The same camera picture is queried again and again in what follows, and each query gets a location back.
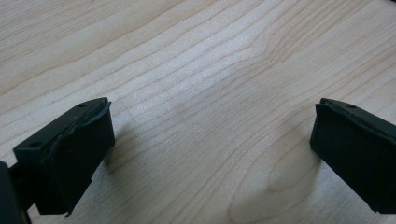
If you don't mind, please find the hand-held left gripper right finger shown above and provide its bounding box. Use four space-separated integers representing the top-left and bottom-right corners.
309 97 396 215

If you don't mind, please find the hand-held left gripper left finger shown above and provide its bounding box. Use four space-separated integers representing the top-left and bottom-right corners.
8 96 116 217

